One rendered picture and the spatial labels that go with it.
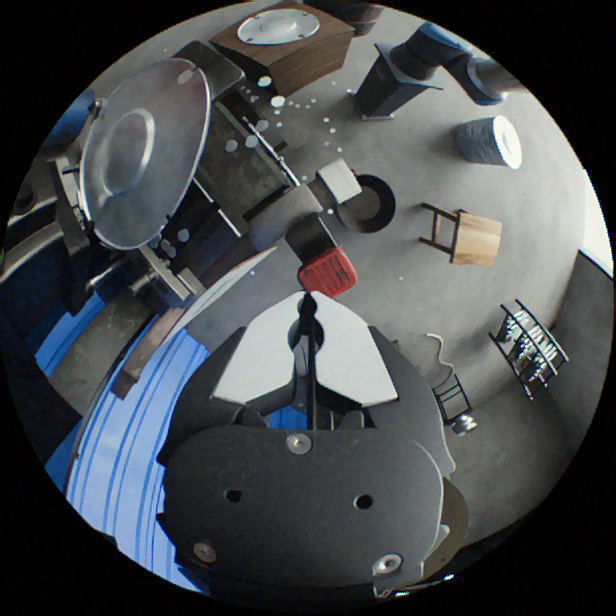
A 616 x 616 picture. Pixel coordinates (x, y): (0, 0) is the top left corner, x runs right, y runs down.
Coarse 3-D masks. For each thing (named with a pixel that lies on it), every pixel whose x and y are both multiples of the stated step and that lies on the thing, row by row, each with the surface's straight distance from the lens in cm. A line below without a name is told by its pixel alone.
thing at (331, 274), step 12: (324, 252) 23; (336, 252) 23; (312, 264) 23; (324, 264) 23; (336, 264) 23; (348, 264) 24; (300, 276) 24; (312, 276) 24; (324, 276) 24; (336, 276) 24; (348, 276) 24; (312, 288) 25; (324, 288) 24; (336, 288) 25; (348, 288) 25
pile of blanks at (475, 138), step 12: (480, 120) 131; (492, 120) 122; (456, 132) 138; (468, 132) 131; (480, 132) 124; (492, 132) 119; (468, 144) 131; (480, 144) 124; (492, 144) 118; (468, 156) 136; (480, 156) 129; (492, 156) 123
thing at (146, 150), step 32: (160, 64) 35; (192, 64) 30; (128, 96) 37; (160, 96) 30; (192, 96) 26; (96, 128) 43; (128, 128) 32; (160, 128) 28; (192, 128) 24; (96, 160) 40; (128, 160) 30; (160, 160) 26; (192, 160) 23; (96, 192) 39; (128, 192) 31; (160, 192) 26; (96, 224) 40; (128, 224) 31; (160, 224) 26
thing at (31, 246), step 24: (48, 168) 29; (24, 192) 24; (48, 192) 26; (24, 216) 24; (48, 216) 26; (24, 240) 26; (48, 240) 25; (0, 264) 24; (24, 264) 24; (48, 264) 27; (0, 288) 24; (24, 288) 27; (48, 288) 30; (24, 312) 30; (24, 336) 34
